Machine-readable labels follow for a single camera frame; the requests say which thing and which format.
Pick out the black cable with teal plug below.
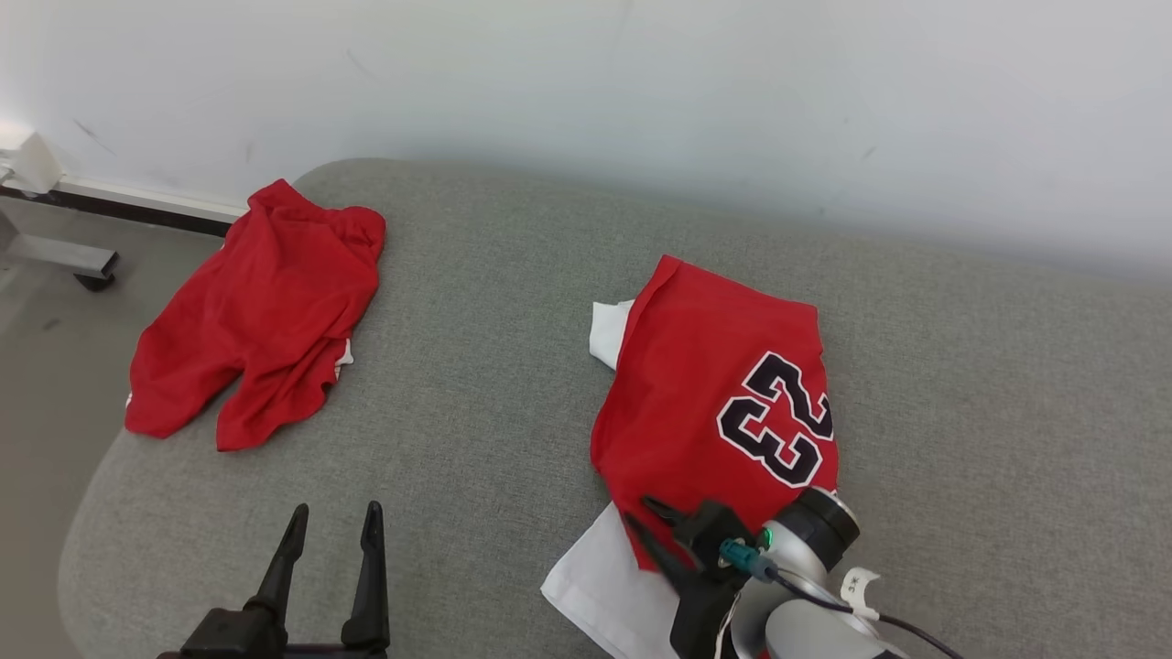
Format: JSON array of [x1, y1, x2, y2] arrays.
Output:
[[719, 538, 964, 659]]

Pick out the grey metal leg with caster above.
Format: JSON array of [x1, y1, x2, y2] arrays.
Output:
[[0, 206, 120, 292]]

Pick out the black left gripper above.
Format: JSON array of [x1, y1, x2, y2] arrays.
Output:
[[156, 501, 390, 659]]

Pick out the grey fabric sofa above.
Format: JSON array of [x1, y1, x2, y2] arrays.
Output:
[[57, 157, 1172, 659]]

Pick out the white box at wall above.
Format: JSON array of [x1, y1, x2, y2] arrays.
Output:
[[0, 131, 63, 195]]

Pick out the red jersey number 23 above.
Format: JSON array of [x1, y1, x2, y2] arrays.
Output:
[[540, 254, 840, 659]]

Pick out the black and white baseboard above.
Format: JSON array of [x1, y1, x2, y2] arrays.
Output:
[[0, 174, 248, 239]]

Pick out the red shorts with white trim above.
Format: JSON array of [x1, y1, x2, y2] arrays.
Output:
[[125, 178, 387, 452]]

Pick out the white cable tag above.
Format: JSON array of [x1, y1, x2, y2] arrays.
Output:
[[841, 567, 881, 620]]

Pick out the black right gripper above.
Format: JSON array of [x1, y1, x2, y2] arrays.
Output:
[[625, 497, 743, 659]]

